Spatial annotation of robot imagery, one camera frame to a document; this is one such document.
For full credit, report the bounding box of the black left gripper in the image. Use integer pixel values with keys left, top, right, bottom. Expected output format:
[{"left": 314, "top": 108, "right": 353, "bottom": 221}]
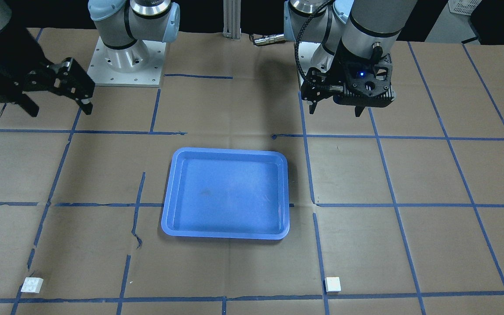
[{"left": 301, "top": 66, "right": 365, "bottom": 117}]

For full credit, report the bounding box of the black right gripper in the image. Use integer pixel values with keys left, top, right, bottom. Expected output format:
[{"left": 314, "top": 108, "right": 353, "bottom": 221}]
[{"left": 0, "top": 26, "right": 95, "bottom": 117}]

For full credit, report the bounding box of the white block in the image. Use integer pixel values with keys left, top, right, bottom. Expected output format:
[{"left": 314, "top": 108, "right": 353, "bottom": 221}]
[
  {"left": 20, "top": 277, "right": 44, "bottom": 294},
  {"left": 324, "top": 276, "right": 342, "bottom": 293}
]

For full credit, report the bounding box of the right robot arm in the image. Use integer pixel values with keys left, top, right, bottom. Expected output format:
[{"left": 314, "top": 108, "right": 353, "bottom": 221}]
[{"left": 0, "top": 0, "right": 180, "bottom": 117}]

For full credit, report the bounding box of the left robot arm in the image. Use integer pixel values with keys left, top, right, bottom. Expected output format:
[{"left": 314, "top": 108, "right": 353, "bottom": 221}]
[{"left": 283, "top": 0, "right": 417, "bottom": 116}]

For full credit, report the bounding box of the blue plastic tray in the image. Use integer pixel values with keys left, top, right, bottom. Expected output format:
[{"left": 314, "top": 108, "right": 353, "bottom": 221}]
[{"left": 161, "top": 147, "right": 291, "bottom": 241}]

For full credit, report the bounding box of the white basket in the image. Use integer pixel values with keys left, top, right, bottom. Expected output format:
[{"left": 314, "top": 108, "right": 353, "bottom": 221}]
[{"left": 448, "top": 0, "right": 482, "bottom": 16}]

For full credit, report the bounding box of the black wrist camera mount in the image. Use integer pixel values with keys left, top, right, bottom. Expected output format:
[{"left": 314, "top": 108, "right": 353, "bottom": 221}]
[{"left": 332, "top": 42, "right": 396, "bottom": 108}]

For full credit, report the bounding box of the black braided cable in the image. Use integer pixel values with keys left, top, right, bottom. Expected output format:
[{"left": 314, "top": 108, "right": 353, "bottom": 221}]
[{"left": 294, "top": 0, "right": 336, "bottom": 84}]

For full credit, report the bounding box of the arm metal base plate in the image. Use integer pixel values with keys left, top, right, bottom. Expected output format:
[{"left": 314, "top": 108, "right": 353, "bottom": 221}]
[{"left": 87, "top": 38, "right": 168, "bottom": 88}]

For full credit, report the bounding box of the silver cable connector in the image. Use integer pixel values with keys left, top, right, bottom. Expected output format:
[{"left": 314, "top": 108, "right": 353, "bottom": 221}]
[{"left": 249, "top": 34, "right": 286, "bottom": 46}]

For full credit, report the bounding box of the aluminium profile post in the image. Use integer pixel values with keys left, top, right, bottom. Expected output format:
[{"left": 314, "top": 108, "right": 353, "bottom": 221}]
[{"left": 222, "top": 0, "right": 242, "bottom": 41}]

